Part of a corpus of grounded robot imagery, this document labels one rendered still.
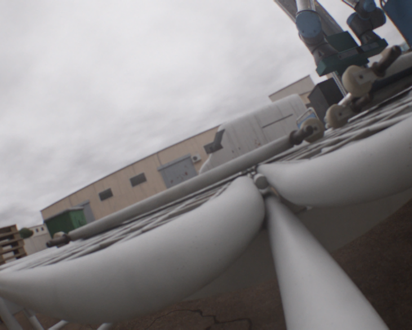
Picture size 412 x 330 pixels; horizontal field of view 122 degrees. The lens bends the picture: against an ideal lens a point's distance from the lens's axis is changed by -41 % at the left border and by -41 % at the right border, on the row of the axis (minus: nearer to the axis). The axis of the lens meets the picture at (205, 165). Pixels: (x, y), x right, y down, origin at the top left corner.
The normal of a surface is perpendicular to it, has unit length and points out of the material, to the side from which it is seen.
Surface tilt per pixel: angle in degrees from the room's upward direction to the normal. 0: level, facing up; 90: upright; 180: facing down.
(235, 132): 88
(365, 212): 90
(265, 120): 88
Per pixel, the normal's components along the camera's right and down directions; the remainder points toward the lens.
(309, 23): -0.60, 0.27
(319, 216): -0.22, 0.00
